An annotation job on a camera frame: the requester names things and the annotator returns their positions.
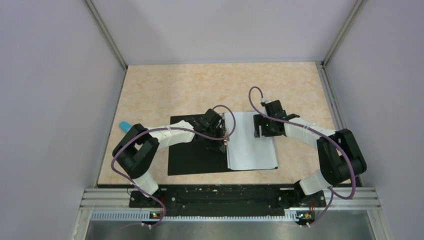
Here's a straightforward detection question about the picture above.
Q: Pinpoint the cyan marker pen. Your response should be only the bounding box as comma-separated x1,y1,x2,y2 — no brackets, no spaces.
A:
118,121,132,133

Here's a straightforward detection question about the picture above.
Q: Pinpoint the paper sheet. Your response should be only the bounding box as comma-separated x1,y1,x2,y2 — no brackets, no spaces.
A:
224,111,278,171

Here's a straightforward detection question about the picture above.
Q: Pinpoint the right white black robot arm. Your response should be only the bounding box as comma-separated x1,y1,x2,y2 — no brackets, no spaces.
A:
253,100,367,206

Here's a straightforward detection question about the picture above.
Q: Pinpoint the purple cable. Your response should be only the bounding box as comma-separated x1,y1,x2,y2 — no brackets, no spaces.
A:
110,104,237,229
248,86,358,229

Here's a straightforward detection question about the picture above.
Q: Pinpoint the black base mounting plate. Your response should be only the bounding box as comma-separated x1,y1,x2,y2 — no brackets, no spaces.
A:
129,184,327,217

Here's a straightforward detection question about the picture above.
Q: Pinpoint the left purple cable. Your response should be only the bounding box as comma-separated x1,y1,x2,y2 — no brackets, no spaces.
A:
110,104,237,229

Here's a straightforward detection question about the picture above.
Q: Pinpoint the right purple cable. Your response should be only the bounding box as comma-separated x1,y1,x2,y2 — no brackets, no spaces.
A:
248,86,358,229

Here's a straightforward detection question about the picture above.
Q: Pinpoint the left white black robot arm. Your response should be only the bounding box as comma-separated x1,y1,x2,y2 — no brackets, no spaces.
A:
112,108,227,207

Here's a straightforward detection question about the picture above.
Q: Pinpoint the grey black folder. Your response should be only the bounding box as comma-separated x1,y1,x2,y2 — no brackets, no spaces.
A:
167,112,279,176

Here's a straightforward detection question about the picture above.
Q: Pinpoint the aluminium rail frame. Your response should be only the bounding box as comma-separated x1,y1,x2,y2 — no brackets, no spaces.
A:
72,185,393,240

